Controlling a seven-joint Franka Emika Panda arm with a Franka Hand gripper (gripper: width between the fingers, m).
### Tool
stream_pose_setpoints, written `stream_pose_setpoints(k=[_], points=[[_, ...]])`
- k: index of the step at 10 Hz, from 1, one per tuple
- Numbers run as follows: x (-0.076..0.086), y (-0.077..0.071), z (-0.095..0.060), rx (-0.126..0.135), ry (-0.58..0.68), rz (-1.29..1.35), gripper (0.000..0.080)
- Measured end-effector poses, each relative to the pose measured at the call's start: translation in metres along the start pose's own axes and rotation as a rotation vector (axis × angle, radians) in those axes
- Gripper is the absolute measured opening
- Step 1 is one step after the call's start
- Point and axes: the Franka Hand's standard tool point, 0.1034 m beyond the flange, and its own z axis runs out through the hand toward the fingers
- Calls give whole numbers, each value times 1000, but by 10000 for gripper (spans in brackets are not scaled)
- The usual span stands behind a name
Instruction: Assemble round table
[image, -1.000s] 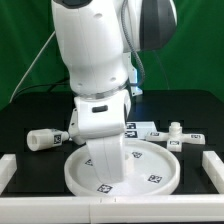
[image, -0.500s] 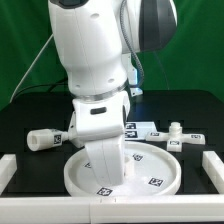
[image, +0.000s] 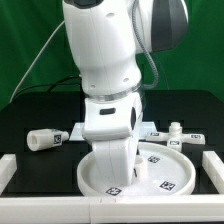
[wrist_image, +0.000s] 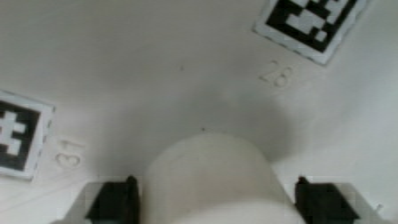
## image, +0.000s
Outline white left fence block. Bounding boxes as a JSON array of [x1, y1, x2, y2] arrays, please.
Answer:
[[0, 154, 17, 195]]

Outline white camera cable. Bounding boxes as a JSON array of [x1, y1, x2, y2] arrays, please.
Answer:
[[9, 20, 66, 103]]

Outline white round table top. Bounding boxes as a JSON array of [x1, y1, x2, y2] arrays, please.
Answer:
[[77, 142, 196, 197]]

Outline white fence block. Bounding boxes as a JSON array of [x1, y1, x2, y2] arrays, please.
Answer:
[[202, 151, 224, 194], [0, 154, 17, 195]]

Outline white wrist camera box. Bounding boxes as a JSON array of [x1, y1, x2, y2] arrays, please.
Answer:
[[82, 92, 143, 142]]

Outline white front fence rail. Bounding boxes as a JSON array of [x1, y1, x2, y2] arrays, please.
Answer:
[[0, 195, 224, 224]]

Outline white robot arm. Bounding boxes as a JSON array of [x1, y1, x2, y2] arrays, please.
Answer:
[[62, 0, 188, 186]]

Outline white marker tag board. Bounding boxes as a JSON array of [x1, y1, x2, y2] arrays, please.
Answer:
[[69, 121, 157, 141]]

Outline black cable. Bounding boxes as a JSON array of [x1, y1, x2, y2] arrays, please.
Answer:
[[13, 74, 83, 98]]

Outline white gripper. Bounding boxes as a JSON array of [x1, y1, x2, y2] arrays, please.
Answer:
[[92, 137, 138, 186]]

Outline white right fence block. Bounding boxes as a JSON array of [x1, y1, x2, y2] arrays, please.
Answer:
[[202, 151, 224, 194]]

